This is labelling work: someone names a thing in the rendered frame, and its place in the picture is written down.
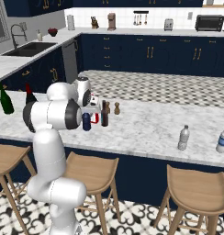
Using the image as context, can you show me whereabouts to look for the blue plastic bottle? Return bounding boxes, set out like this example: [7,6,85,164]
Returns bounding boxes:
[82,112,92,132]

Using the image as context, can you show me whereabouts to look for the dark red bowl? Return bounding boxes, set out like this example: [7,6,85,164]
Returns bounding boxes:
[47,28,59,38]

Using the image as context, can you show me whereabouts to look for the navy upper cupboard run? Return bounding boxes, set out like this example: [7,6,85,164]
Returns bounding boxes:
[3,0,205,18]

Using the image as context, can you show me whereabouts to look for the brown coffee machine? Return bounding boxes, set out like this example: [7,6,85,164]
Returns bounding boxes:
[106,12,118,32]

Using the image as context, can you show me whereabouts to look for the black toaster oven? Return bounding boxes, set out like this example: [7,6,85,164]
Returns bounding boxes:
[195,14,224,32]

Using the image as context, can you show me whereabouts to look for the brown bear jar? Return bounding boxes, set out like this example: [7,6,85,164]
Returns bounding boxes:
[90,16,100,30]

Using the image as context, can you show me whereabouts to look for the navy island base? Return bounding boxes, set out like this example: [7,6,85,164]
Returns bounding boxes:
[0,137,224,218]

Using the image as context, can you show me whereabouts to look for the dark red-capped glass bottle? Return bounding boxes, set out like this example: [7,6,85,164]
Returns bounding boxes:
[25,83,39,106]

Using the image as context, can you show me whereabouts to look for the rail with hanging tools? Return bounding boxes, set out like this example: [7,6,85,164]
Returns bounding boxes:
[132,10,150,27]

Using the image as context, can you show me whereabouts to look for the navy lower cupboard run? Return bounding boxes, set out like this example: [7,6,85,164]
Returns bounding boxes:
[74,33,224,78]

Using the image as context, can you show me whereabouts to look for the silver toaster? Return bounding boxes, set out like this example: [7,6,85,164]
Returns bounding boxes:
[163,17,174,32]

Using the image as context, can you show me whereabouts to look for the dark brown glass bottle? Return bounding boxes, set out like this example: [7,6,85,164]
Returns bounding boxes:
[100,99,110,128]

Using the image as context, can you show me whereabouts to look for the navy sink cupboard run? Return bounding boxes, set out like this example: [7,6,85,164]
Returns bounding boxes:
[0,45,68,94]

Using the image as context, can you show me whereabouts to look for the wooden bar stool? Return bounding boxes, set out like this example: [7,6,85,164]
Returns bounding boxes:
[63,151,121,235]
[152,163,224,235]
[0,142,38,235]

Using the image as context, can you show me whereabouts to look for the blue-labelled plastic bottle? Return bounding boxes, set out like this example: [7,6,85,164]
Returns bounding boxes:
[215,127,224,154]

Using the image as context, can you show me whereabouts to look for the metal spring tap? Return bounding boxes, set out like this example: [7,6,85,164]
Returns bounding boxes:
[10,23,28,50]

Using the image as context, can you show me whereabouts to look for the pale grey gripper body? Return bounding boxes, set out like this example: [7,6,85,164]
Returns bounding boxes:
[87,103,103,116]

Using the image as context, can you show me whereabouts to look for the green glass bottle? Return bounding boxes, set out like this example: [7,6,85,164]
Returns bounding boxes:
[0,83,16,116]

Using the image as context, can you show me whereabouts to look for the clear plastic bottle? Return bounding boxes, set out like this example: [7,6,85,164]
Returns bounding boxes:
[177,124,191,151]

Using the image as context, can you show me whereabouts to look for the wooden wall shelf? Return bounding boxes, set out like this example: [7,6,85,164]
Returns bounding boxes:
[202,0,224,8]

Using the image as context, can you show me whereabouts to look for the grey dishwasher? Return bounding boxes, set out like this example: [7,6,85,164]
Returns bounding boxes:
[61,39,79,84]

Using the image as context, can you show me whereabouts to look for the dark sink basin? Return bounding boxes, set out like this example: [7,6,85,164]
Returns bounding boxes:
[1,41,58,58]

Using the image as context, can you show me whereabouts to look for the white paper towel roll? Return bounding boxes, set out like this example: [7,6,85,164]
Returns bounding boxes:
[66,14,76,31]

